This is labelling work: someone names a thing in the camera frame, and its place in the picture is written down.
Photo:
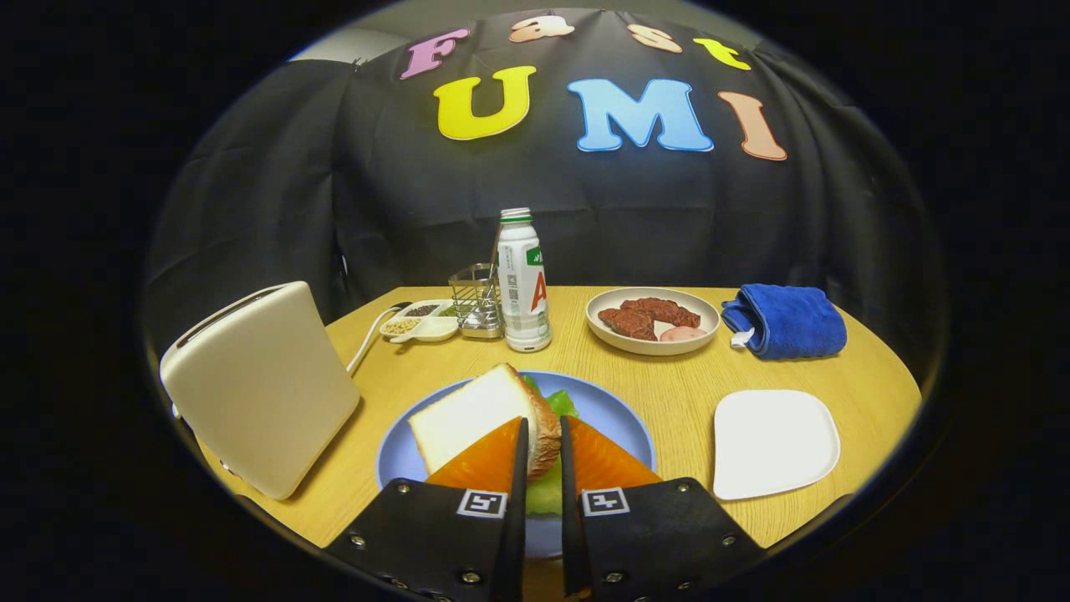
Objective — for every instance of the white square plate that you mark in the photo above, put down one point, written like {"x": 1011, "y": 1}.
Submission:
{"x": 773, "y": 443}

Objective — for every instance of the pink ham slice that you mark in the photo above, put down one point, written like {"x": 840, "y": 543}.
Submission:
{"x": 683, "y": 334}

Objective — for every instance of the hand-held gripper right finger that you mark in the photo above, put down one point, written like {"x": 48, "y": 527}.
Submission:
{"x": 571, "y": 543}

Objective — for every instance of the beige round plate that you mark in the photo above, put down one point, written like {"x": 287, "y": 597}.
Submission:
{"x": 710, "y": 322}

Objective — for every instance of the blue towel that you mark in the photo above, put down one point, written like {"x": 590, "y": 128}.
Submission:
{"x": 790, "y": 322}

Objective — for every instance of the white bread slice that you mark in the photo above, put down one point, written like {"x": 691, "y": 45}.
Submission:
{"x": 468, "y": 414}

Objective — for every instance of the white drink bottle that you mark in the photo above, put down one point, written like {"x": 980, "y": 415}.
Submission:
{"x": 524, "y": 284}

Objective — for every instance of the brown meat slice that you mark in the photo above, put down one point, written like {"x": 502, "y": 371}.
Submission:
{"x": 669, "y": 312}
{"x": 627, "y": 323}

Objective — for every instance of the white sectioned bean dish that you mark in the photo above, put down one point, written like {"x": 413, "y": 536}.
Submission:
{"x": 430, "y": 326}

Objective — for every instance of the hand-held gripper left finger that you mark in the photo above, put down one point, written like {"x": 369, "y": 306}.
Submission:
{"x": 514, "y": 543}

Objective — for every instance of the green lettuce leaf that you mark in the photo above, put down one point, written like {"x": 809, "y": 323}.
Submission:
{"x": 562, "y": 404}

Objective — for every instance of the blue round plate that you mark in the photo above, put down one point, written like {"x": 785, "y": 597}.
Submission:
{"x": 614, "y": 418}

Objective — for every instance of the black backdrop cloth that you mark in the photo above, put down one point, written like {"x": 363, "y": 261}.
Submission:
{"x": 752, "y": 234}

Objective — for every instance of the cream toaster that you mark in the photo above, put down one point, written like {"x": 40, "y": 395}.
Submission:
{"x": 259, "y": 393}

